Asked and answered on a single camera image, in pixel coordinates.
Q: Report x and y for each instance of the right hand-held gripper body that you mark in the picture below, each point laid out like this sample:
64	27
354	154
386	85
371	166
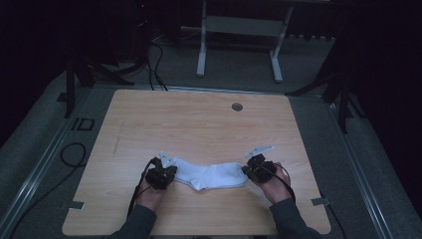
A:
262	171

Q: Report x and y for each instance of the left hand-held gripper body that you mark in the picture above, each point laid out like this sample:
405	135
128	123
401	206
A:
161	176

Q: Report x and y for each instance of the person's left hand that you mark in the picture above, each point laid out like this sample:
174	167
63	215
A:
149	195

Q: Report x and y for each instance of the person's right hand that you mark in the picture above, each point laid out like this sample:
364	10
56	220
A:
277	189

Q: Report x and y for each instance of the round table grommet hole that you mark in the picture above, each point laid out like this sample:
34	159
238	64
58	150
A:
237	107

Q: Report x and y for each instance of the black metal stand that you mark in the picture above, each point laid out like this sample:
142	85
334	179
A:
83	76
338	86

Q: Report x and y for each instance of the metal floor rail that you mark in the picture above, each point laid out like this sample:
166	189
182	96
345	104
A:
361	179
36	172

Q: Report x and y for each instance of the white desk frame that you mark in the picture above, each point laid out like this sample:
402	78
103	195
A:
242	26

